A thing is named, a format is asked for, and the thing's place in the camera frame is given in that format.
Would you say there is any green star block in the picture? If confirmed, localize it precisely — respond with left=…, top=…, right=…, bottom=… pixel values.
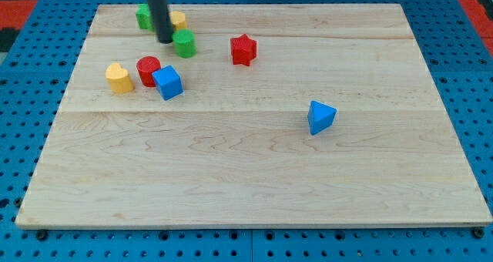
left=136, top=4, right=154, bottom=32

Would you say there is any red star block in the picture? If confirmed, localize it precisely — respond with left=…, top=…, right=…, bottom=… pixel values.
left=230, top=34, right=257, bottom=66

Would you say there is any yellow hexagon block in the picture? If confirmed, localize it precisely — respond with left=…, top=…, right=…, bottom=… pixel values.
left=170, top=11, right=187, bottom=31

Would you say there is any light wooden board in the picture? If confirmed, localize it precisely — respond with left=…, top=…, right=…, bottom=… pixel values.
left=15, top=4, right=492, bottom=230

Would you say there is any blue triangle block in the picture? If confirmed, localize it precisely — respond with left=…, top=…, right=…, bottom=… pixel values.
left=307, top=100, right=337, bottom=136

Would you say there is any blue cube block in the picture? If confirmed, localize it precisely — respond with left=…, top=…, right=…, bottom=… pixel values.
left=152, top=65, right=183, bottom=100

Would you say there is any green cylinder block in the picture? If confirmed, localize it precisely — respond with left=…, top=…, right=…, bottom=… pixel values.
left=172, top=29, right=196, bottom=59

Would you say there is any red cylinder block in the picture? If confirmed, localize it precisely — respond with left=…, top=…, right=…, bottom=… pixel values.
left=136, top=56, right=161, bottom=87

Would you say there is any yellow heart block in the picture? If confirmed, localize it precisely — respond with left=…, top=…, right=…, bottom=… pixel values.
left=105, top=63, right=135, bottom=93

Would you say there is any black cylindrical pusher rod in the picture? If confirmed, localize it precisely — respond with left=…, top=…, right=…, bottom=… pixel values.
left=147, top=0, right=173, bottom=44

